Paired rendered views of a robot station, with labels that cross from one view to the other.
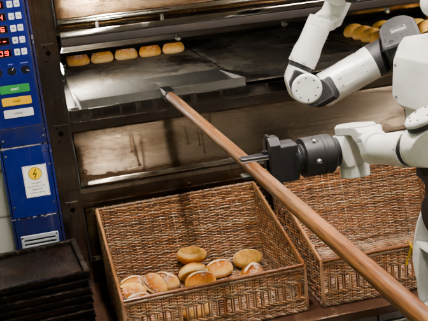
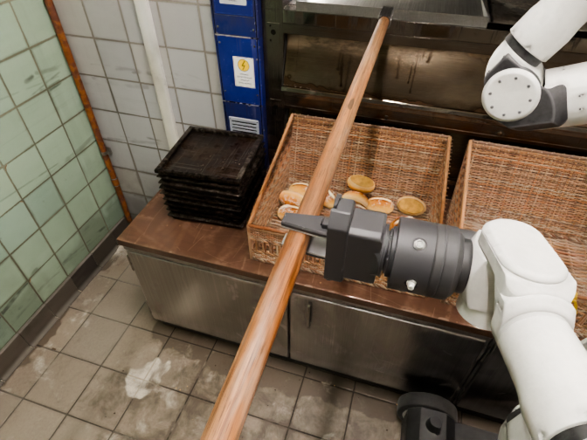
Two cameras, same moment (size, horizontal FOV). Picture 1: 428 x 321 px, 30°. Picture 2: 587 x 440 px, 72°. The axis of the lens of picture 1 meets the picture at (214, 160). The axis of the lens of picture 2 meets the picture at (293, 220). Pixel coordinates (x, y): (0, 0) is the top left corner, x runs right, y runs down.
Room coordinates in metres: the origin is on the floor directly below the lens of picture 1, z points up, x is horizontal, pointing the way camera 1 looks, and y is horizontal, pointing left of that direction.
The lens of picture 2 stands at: (1.33, -0.25, 1.56)
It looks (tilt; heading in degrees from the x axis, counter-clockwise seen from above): 43 degrees down; 30
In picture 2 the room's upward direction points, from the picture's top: straight up
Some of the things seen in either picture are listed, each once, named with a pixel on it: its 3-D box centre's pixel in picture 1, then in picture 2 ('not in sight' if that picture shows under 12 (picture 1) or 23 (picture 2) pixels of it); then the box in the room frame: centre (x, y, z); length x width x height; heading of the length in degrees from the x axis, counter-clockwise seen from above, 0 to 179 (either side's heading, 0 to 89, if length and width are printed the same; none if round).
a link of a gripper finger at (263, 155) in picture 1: (253, 156); (307, 221); (1.66, -0.09, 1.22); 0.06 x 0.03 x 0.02; 104
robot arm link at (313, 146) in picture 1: (293, 159); (377, 250); (1.68, -0.17, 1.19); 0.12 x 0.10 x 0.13; 104
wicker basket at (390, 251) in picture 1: (374, 223); (554, 235); (2.43, -0.50, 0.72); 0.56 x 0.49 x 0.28; 102
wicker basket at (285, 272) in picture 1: (197, 256); (352, 196); (2.31, 0.08, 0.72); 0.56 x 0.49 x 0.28; 103
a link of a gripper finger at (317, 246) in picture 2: (255, 176); (306, 246); (1.66, -0.09, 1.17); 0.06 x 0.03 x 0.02; 104
